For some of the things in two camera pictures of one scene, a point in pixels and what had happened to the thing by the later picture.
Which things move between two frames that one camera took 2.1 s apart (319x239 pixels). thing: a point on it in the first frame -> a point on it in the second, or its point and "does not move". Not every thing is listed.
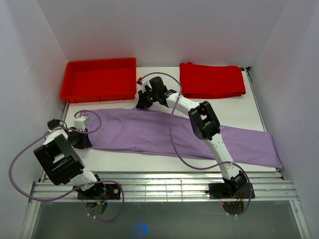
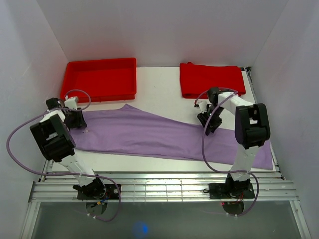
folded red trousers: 203,81 does not move
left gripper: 84,142 -> 79,122
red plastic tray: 99,80 does not move
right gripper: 142,103 -> 212,126
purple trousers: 169,135 does not move
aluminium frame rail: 170,186 does not move
